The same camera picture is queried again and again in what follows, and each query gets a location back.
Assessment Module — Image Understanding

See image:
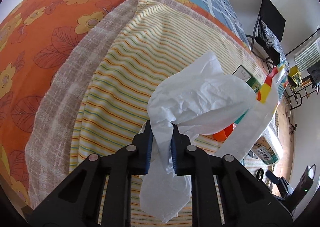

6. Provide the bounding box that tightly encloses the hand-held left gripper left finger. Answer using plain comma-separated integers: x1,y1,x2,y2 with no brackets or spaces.
31,120,154,227

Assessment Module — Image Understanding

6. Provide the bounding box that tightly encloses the white printed plastic bag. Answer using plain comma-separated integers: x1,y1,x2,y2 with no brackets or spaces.
139,51,290,223

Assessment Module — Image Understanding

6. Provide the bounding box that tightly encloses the black folding chair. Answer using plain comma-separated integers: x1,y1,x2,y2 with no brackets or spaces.
246,0,287,68

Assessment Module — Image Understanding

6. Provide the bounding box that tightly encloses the yellow striped towel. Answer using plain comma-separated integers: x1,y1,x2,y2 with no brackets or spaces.
69,0,283,227

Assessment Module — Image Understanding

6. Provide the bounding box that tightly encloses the beige checked towel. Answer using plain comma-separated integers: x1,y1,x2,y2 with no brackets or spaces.
25,0,268,210

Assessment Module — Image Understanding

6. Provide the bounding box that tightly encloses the green and white box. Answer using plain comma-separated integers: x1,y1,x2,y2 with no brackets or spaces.
233,64,263,95

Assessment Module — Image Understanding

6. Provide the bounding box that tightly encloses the orange floral bed sheet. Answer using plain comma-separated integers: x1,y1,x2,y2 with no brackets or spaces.
0,0,253,207

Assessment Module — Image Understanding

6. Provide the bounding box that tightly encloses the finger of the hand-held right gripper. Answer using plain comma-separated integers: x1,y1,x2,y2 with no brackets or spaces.
265,170,284,187

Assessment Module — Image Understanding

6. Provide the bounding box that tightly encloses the blue striped cloth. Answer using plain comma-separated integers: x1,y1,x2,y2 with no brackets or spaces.
260,21,288,68

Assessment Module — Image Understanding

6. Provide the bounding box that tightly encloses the green striped cloth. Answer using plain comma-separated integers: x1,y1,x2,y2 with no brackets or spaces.
294,40,320,73

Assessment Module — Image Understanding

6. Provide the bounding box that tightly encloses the green label bottle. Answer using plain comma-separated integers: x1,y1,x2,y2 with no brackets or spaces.
251,127,280,165

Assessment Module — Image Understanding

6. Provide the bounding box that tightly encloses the black drying rack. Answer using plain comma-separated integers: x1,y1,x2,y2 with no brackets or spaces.
285,26,320,111

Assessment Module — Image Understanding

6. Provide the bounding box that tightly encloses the dark cloth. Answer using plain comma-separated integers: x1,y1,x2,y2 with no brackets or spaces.
307,66,320,86

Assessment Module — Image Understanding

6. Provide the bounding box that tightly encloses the orange plastic cup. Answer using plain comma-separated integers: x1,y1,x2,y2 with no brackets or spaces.
212,123,237,141

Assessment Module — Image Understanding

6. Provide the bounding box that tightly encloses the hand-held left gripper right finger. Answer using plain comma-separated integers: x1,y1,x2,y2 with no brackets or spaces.
171,124,294,227

